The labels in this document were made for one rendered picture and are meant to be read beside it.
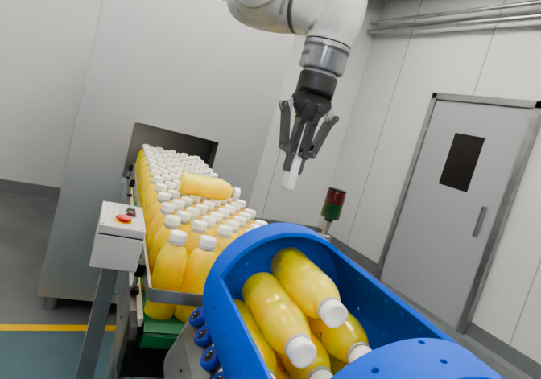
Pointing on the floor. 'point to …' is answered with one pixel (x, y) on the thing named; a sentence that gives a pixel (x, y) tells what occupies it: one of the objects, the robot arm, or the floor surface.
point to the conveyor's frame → (127, 322)
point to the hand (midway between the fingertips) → (291, 172)
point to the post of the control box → (97, 323)
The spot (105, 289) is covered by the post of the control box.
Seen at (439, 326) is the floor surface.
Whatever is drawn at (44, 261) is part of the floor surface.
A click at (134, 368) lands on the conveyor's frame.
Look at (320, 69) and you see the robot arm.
